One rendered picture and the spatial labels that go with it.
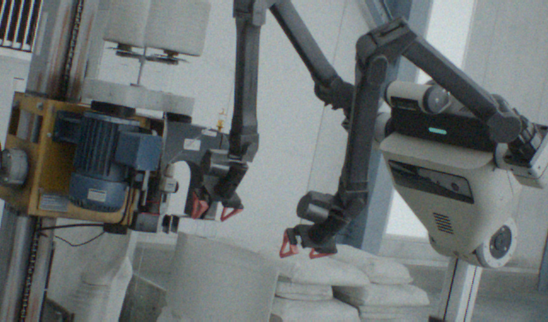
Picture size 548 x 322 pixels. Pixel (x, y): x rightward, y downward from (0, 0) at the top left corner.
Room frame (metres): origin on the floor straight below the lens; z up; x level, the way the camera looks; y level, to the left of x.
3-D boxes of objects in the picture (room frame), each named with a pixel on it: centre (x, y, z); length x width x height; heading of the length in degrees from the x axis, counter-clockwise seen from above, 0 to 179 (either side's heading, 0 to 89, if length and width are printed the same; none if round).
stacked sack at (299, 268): (5.71, -0.34, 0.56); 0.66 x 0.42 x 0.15; 129
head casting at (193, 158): (3.00, 0.32, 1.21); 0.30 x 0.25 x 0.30; 39
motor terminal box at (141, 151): (2.51, 0.34, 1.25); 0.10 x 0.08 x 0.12; 154
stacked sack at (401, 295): (6.11, -0.79, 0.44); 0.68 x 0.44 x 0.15; 129
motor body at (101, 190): (2.55, 0.44, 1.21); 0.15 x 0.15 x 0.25
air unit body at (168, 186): (2.79, 0.28, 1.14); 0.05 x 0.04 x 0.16; 129
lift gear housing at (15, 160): (2.63, 0.70, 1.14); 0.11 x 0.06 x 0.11; 39
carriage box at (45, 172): (2.76, 0.57, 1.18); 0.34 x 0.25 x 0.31; 129
